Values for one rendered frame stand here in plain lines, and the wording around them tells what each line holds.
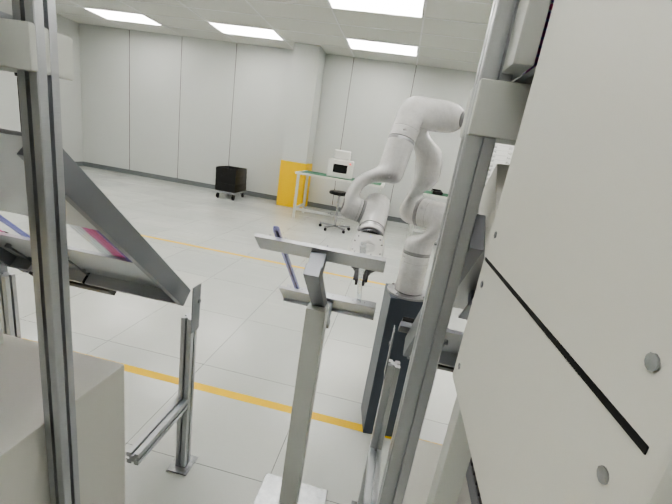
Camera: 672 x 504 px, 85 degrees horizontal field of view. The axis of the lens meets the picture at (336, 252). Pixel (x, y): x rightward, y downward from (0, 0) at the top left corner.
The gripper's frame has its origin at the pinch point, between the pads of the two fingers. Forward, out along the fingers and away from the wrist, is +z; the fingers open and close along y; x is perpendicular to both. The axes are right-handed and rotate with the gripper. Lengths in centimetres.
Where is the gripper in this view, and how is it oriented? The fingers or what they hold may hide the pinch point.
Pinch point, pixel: (360, 277)
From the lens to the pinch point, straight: 106.9
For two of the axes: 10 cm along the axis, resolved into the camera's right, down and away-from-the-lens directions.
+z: -2.3, 7.9, -5.8
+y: 9.7, 1.9, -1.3
